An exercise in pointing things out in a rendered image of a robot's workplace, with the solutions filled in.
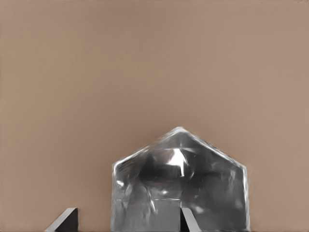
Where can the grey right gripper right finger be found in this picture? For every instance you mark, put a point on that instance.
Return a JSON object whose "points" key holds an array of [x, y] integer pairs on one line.
{"points": [[188, 220]]}

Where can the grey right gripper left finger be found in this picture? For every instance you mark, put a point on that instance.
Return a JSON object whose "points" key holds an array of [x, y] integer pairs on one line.
{"points": [[65, 221]]}

